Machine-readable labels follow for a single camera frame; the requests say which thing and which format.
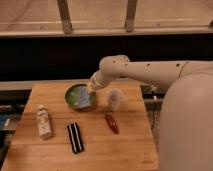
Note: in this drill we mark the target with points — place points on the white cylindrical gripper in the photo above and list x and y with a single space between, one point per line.
98 81

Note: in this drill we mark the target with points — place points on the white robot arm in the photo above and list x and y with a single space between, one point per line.
186 122

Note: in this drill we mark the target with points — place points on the metal frame leg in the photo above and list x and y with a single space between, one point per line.
130 15
65 16

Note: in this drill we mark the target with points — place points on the left metal frame leg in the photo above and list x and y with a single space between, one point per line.
65 16

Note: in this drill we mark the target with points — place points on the green ceramic bowl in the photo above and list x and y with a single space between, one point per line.
72 94

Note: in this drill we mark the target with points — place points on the white blue sponge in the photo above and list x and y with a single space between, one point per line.
83 99

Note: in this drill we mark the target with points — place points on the black white striped block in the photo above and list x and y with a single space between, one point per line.
75 138

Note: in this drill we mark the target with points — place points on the white plastic bottle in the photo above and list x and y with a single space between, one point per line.
43 123

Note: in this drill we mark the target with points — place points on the wooden table board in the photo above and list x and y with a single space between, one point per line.
132 149

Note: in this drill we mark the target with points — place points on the red chili pepper toy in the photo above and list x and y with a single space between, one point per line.
112 123

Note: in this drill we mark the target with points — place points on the right metal frame leg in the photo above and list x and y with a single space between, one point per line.
130 15

